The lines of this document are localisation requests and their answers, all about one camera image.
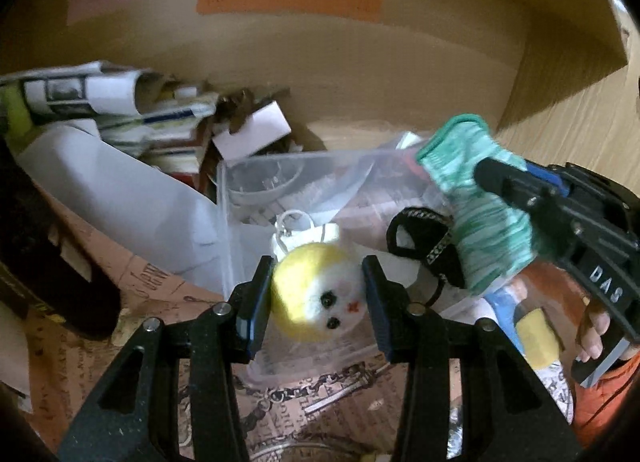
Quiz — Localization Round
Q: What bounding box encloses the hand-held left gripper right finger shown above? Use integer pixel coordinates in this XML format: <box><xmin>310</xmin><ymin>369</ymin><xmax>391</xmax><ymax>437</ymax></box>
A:
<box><xmin>361</xmin><ymin>255</ymin><xmax>583</xmax><ymax>462</ymax></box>

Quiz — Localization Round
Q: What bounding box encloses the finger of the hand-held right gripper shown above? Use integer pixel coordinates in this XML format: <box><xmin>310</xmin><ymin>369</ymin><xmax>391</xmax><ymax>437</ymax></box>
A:
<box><xmin>522</xmin><ymin>162</ymin><xmax>570</xmax><ymax>197</ymax></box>
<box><xmin>473</xmin><ymin>157</ymin><xmax>563</xmax><ymax>230</ymax></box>

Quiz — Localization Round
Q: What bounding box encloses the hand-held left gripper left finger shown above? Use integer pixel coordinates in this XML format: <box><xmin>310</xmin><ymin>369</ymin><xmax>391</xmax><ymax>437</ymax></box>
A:
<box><xmin>59</xmin><ymin>255</ymin><xmax>275</xmax><ymax>462</ymax></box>

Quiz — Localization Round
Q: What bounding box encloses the green knit sock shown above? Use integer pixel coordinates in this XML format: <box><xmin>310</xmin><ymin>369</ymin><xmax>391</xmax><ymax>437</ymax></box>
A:
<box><xmin>415</xmin><ymin>113</ymin><xmax>541</xmax><ymax>295</ymax></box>

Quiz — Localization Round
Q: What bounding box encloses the yellow white felt plush ball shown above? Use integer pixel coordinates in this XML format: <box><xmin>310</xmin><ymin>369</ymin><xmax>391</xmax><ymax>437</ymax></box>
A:
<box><xmin>270</xmin><ymin>242</ymin><xmax>373</xmax><ymax>343</ymax></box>

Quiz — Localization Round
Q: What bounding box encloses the clear plastic storage box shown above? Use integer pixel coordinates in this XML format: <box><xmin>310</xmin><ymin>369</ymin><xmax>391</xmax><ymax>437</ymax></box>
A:
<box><xmin>215</xmin><ymin>131</ymin><xmax>481</xmax><ymax>389</ymax></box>

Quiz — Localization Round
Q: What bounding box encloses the person's right forearm orange sleeve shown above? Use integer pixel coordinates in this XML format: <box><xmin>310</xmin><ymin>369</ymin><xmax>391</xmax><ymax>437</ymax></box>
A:
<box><xmin>570</xmin><ymin>344</ymin><xmax>640</xmax><ymax>448</ymax></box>

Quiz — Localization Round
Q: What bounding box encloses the person's right hand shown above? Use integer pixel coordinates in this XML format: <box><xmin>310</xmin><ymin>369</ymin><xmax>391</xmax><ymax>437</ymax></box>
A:
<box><xmin>574</xmin><ymin>294</ymin><xmax>612</xmax><ymax>364</ymax></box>

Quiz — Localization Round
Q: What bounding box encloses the black glitter hair band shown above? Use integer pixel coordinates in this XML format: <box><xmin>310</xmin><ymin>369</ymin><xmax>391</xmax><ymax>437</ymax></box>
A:
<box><xmin>386</xmin><ymin>207</ymin><xmax>470</xmax><ymax>310</ymax></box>

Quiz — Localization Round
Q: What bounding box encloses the yellow sponge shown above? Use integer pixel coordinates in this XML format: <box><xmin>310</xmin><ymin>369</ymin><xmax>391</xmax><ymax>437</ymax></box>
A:
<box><xmin>484</xmin><ymin>276</ymin><xmax>562</xmax><ymax>372</ymax></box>

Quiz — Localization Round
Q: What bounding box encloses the newspaper print mat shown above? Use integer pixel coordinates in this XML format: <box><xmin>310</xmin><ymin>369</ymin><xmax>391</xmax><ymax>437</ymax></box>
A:
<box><xmin>22</xmin><ymin>202</ymin><xmax>576</xmax><ymax>462</ymax></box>

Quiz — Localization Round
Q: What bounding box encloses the clear plastic bowl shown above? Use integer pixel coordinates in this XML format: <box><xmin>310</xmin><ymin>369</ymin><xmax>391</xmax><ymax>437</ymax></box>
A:
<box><xmin>225</xmin><ymin>154</ymin><xmax>307</xmax><ymax>205</ymax></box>

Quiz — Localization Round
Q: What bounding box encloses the white paper sheet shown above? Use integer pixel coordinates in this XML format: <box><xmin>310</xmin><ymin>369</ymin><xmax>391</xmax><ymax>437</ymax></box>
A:
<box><xmin>17</xmin><ymin>122</ymin><xmax>226</xmax><ymax>293</ymax></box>

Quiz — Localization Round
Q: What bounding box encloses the white card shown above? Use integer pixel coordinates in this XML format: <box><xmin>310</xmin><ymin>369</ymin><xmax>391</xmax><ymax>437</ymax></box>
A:
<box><xmin>211</xmin><ymin>101</ymin><xmax>293</xmax><ymax>167</ymax></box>

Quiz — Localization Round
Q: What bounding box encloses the cardboard box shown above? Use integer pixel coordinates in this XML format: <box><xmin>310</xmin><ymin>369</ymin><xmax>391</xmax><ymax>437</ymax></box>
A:
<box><xmin>0</xmin><ymin>0</ymin><xmax>629</xmax><ymax>178</ymax></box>

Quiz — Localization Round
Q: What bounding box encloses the stack of printed papers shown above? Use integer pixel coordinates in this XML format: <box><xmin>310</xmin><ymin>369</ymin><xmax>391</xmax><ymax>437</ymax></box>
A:
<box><xmin>97</xmin><ymin>92</ymin><xmax>221</xmax><ymax>178</ymax></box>

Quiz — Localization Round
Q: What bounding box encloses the black bag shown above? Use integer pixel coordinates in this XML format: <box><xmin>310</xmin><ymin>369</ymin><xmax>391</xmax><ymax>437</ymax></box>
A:
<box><xmin>0</xmin><ymin>137</ymin><xmax>123</xmax><ymax>342</ymax></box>

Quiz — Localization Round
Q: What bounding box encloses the rolled newspaper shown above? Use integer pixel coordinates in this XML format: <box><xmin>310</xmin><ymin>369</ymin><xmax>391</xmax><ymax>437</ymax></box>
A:
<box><xmin>0</xmin><ymin>60</ymin><xmax>166</xmax><ymax>125</ymax></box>

